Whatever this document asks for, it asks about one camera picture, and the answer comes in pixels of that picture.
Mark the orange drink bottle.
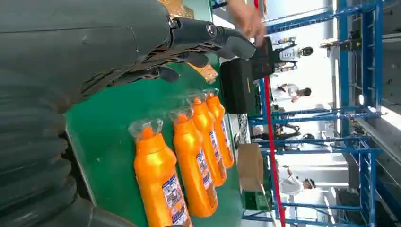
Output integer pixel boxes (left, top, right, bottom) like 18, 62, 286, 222
187, 92, 227, 188
205, 88, 235, 169
128, 118, 193, 227
169, 106, 219, 218

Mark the green table mat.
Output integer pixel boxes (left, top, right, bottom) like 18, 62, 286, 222
64, 53, 244, 227

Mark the black case yellow label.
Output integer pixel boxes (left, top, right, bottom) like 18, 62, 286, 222
220, 58, 261, 115

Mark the cardboard box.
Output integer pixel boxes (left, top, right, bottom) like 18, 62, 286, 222
237, 143, 264, 192

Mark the small yellow sheet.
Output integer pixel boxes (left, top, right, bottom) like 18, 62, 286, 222
188, 62, 219, 84

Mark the green plastic crate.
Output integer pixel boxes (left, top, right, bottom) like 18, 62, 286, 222
243, 188, 273, 211

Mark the tangle of cables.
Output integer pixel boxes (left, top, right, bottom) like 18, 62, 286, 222
237, 113, 251, 145

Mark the black tablet on stand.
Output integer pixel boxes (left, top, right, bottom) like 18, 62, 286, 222
250, 37, 276, 80

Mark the large yellow sheet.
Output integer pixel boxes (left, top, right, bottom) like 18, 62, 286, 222
158, 0, 195, 19

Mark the person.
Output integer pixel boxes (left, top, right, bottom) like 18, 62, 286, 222
271, 83, 313, 104
278, 165, 316, 197

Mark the blue metal rack frame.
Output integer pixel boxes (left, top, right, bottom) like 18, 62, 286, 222
243, 136, 384, 227
247, 0, 385, 126

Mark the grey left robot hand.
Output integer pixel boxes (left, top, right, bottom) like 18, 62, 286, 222
0, 0, 257, 115

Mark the red pole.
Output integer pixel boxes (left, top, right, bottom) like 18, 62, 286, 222
264, 77, 286, 227

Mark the person's right hand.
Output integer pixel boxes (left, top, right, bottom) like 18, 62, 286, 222
227, 0, 267, 46

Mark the white humanoid robot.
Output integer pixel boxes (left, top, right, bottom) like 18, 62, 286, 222
271, 37, 314, 73

